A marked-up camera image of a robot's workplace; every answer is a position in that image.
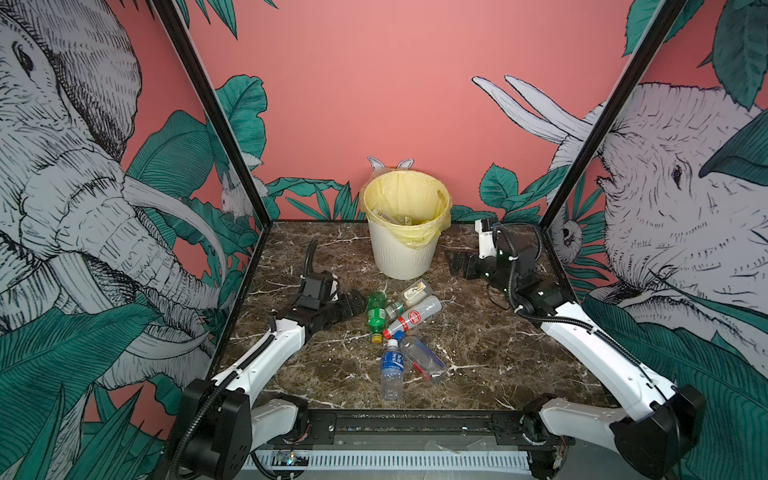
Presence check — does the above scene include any right black corner post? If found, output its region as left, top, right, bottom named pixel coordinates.
left=538, top=0, right=687, bottom=230

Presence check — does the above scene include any blue label bottle white cap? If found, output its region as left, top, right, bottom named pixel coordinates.
left=380, top=339, right=405, bottom=402

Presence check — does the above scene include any white ribbed plastic bin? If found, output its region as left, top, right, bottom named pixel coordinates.
left=368, top=221, right=438, bottom=280

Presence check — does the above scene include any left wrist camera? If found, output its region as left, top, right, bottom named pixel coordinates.
left=297, top=271, right=339, bottom=311

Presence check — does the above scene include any black front rail frame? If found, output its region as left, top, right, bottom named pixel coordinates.
left=267, top=408, right=578, bottom=449

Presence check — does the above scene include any left black corner post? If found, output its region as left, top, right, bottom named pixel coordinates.
left=152, top=0, right=272, bottom=229

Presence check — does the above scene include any white perforated vent strip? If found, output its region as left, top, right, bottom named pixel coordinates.
left=255, top=450, right=531, bottom=475

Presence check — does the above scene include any green bottle green label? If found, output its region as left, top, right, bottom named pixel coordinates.
left=367, top=291, right=387, bottom=344

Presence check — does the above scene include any small clear bottle cream label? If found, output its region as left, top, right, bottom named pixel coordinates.
left=385, top=279, right=434, bottom=320

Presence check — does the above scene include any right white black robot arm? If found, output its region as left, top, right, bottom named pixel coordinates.
left=446, top=249, right=706, bottom=479

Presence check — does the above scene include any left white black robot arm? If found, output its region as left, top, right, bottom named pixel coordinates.
left=153, top=290, right=367, bottom=479

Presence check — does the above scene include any black corner post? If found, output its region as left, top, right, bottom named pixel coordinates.
left=538, top=0, right=687, bottom=230
left=152, top=0, right=272, bottom=229

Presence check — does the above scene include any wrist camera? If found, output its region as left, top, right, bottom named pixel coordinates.
left=297, top=271, right=339, bottom=311
left=474, top=218, right=531, bottom=259

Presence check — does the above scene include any crushed clear bottle blue cap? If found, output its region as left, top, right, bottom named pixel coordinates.
left=394, top=332, right=447, bottom=383

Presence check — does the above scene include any yellow plastic bin liner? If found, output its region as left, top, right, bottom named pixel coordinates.
left=360, top=170, right=453, bottom=248

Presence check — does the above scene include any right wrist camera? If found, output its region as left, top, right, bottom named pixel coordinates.
left=474, top=218, right=531, bottom=259

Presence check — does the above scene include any clear bottle white cap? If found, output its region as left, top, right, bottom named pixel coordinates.
left=372, top=209, right=403, bottom=225

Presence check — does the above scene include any clear bottle red label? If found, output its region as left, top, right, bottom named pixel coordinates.
left=382, top=295, right=442, bottom=340

